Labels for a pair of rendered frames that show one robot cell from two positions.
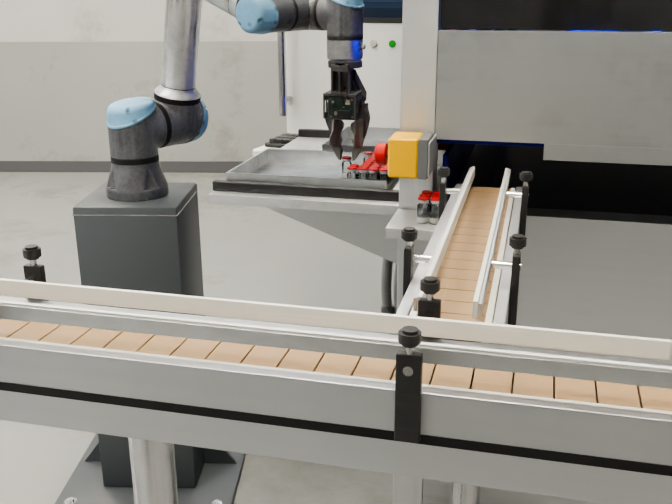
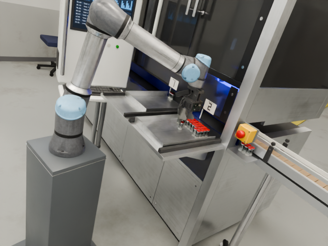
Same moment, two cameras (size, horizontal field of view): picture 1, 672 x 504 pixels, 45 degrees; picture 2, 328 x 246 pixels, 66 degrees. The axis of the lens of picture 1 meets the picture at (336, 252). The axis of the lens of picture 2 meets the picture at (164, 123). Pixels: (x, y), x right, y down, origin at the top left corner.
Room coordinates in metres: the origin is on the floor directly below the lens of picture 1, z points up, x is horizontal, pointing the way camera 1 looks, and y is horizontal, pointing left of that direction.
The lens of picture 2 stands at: (1.14, 1.03, 1.46)
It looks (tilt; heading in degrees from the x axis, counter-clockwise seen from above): 25 degrees down; 304
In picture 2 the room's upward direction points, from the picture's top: 15 degrees clockwise
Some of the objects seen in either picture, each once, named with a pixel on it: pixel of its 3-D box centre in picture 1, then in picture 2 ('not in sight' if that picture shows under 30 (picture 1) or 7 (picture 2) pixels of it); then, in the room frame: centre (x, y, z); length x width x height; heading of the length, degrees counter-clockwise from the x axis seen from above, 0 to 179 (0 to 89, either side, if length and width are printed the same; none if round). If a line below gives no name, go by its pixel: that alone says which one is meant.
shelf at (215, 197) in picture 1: (358, 167); (162, 118); (1.91, -0.05, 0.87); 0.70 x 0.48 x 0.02; 166
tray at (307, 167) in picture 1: (321, 171); (174, 129); (1.75, 0.03, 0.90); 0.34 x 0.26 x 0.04; 75
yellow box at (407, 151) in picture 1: (409, 155); (246, 133); (1.45, -0.13, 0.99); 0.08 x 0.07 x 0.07; 76
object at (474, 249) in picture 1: (472, 248); (307, 175); (1.14, -0.20, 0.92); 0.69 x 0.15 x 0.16; 166
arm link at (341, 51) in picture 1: (346, 50); (196, 82); (1.74, -0.02, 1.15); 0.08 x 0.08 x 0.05
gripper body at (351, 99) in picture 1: (344, 90); (192, 98); (1.74, -0.02, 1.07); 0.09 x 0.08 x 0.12; 165
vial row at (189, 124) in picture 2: (370, 170); (191, 126); (1.72, -0.08, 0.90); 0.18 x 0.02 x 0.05; 166
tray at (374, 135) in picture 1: (400, 144); (157, 101); (2.05, -0.16, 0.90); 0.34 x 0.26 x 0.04; 76
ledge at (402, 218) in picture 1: (429, 225); (244, 154); (1.43, -0.17, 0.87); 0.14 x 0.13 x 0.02; 76
